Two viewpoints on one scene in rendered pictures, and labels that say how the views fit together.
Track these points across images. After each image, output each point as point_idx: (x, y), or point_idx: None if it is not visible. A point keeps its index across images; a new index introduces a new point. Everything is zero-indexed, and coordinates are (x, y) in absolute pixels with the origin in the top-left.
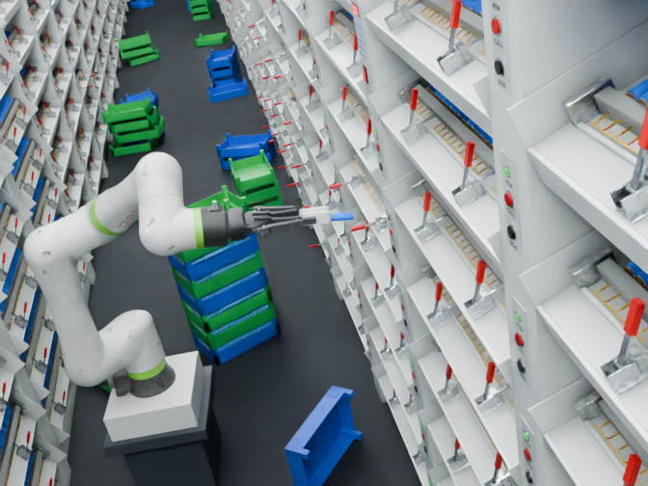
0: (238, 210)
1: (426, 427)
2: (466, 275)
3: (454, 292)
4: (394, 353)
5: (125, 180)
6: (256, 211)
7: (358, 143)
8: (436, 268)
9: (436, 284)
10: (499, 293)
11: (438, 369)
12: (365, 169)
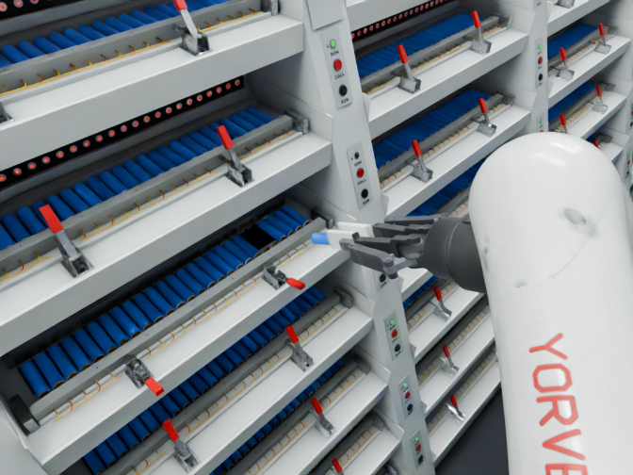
0: (446, 218)
1: (412, 366)
2: (451, 62)
3: (470, 63)
4: (325, 444)
5: (625, 309)
6: (410, 237)
7: (195, 209)
8: (448, 76)
9: (382, 187)
10: (463, 47)
11: (407, 270)
12: (114, 354)
